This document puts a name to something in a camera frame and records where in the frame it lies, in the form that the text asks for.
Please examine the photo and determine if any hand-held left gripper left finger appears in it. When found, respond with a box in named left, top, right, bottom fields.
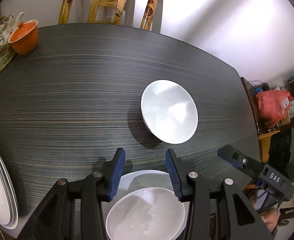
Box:
left=18, top=148, right=126, bottom=240

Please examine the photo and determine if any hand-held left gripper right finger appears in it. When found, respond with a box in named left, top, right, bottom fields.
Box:
left=165, top=148, right=275, bottom=240

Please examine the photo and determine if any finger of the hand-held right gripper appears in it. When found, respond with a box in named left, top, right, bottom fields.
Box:
left=217, top=144, right=266, bottom=178

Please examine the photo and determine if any large pale blue bowl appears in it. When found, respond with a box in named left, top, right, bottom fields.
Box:
left=117, top=170, right=190, bottom=239

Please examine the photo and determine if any medium white floral bowl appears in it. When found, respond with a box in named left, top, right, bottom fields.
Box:
left=105, top=187, right=186, bottom=240

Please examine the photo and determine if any small pink patterned bowl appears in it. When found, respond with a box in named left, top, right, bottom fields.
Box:
left=140, top=80, right=199, bottom=145

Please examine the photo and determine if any white plate big pink peony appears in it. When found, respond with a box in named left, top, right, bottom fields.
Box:
left=0, top=139, right=19, bottom=230

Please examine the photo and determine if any person's right hand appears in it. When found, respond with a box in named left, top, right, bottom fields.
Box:
left=260, top=209, right=281, bottom=232

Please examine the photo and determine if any yellow wooden box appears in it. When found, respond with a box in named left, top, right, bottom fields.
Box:
left=258, top=131, right=281, bottom=163

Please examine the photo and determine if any red plastic bag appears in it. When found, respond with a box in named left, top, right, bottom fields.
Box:
left=256, top=89, right=294, bottom=128

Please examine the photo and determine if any dark wooden side cabinet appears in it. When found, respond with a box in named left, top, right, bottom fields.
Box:
left=241, top=77, right=263, bottom=135

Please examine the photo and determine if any orange lidded cup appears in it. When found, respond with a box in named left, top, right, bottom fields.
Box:
left=8, top=19, right=39, bottom=55

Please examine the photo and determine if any wooden chair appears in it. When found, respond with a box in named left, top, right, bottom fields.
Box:
left=58, top=0, right=172, bottom=32

